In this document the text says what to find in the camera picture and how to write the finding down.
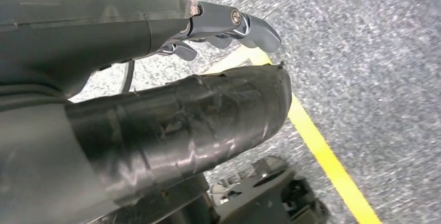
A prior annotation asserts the dark robot foot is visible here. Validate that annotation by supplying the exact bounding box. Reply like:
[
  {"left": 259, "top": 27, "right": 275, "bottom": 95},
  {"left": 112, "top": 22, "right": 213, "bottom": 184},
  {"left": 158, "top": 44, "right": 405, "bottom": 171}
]
[{"left": 148, "top": 155, "right": 330, "bottom": 224}]

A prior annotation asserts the yellow floor tape square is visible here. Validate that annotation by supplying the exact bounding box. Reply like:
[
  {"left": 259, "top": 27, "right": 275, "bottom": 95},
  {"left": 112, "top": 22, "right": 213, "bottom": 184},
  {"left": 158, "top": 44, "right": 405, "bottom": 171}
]
[{"left": 203, "top": 45, "right": 383, "bottom": 224}]

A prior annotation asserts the thin black hand cable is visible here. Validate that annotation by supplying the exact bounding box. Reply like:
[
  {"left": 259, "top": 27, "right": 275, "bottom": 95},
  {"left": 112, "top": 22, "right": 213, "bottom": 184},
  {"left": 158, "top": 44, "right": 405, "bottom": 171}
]
[{"left": 120, "top": 60, "right": 136, "bottom": 93}]

